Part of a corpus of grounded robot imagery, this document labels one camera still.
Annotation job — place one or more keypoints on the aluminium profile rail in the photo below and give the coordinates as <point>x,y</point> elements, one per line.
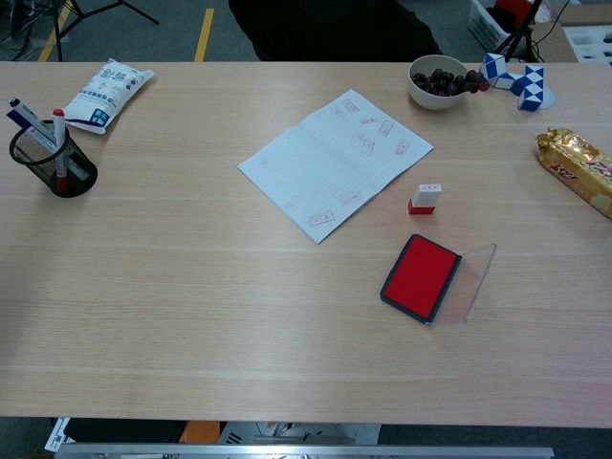
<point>287,452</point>

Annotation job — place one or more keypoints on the blue white marker black cap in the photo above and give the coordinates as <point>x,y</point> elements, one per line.
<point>28,119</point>

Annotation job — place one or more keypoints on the white plastic basket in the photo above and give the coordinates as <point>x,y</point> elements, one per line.
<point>485,26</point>

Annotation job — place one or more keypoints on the white marker with red cap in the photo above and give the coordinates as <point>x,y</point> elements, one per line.
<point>58,129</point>

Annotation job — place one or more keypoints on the white bag with blue print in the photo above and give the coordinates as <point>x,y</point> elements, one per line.
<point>105,95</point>

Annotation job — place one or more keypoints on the large brown cardboard box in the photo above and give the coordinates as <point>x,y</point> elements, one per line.
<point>550,43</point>

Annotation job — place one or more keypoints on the white machine base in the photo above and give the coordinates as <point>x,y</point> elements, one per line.
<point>334,432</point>

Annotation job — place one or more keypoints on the blue white snake puzzle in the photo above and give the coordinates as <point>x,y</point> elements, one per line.
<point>531,91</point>

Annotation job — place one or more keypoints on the black tripod with thin legs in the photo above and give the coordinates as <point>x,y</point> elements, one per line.
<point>57,33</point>

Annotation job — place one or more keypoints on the gold foil snack package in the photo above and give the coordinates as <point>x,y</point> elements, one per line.
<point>578,167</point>

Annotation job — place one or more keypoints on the grey round table grommet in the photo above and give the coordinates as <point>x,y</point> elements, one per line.
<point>550,99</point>

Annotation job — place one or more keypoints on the open lined notebook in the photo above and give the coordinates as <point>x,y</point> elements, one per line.
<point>325,172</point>

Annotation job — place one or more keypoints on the orange plastic part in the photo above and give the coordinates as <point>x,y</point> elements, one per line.
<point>201,432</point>

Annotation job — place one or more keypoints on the clear plastic ink pad lid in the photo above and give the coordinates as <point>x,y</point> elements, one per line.
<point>471,277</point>

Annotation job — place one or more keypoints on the beige round bowl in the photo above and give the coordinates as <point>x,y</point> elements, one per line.
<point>430,100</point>

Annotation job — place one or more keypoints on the person in black clothing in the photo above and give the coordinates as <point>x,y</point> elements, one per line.
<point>334,28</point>

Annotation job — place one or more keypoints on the white printed label sheet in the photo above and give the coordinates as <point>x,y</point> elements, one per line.
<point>57,435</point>

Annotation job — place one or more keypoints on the black mesh pen holder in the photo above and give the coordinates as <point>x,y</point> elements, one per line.
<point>28,155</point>

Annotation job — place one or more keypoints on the red and white stamp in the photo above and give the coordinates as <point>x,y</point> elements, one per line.
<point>425,196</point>

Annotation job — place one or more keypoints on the red box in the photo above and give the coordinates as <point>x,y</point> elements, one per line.
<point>511,8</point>

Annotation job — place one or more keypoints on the red ink pad black case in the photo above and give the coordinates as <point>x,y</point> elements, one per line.
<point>421,275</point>

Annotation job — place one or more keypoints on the white foam insert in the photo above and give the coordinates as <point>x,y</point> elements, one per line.
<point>593,45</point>

